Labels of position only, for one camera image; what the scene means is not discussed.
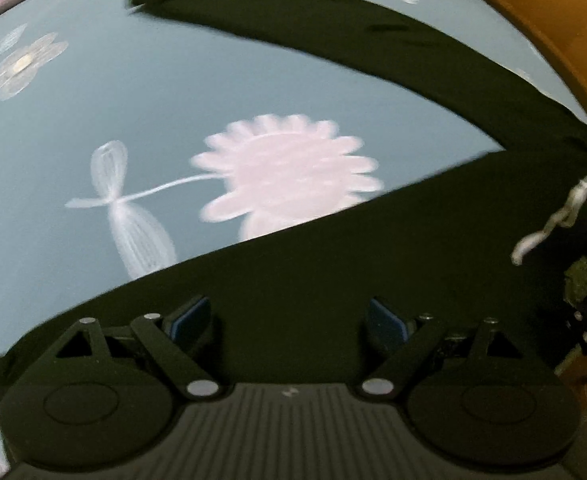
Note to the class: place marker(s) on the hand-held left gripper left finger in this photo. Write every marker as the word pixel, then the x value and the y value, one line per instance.
pixel 191 317

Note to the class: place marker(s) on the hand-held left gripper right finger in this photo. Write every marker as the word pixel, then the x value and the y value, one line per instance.
pixel 386 322

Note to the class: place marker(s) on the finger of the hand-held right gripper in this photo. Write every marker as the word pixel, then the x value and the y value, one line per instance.
pixel 581 327

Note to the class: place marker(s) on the blue floral bed sheet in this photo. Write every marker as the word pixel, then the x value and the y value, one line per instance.
pixel 123 110

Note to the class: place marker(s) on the wooden headboard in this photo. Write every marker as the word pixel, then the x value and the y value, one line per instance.
pixel 548 10

